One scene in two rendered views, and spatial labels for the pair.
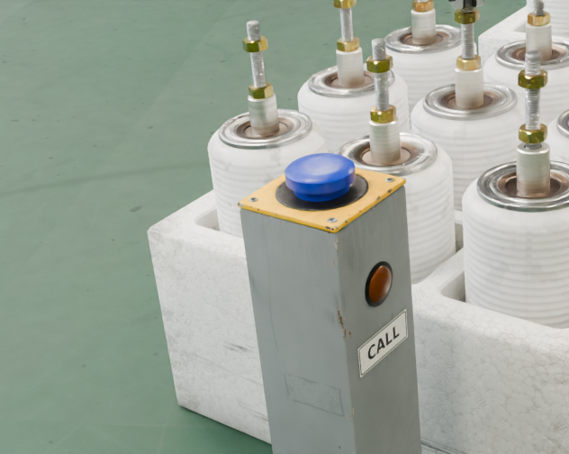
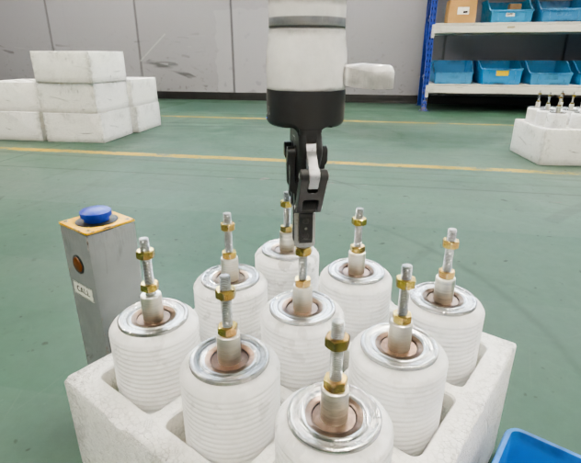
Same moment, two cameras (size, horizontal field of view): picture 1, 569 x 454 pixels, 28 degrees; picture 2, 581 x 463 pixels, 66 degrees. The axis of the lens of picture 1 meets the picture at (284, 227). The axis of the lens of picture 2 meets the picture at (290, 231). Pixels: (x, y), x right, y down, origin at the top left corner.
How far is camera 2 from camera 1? 1.01 m
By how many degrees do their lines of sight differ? 77
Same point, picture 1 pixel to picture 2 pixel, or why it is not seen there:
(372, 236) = (73, 242)
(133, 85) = not seen: outside the picture
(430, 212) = (199, 309)
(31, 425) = not seen: hidden behind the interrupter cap
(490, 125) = (264, 315)
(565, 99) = (354, 376)
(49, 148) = (548, 286)
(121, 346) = not seen: hidden behind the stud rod
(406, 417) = (98, 337)
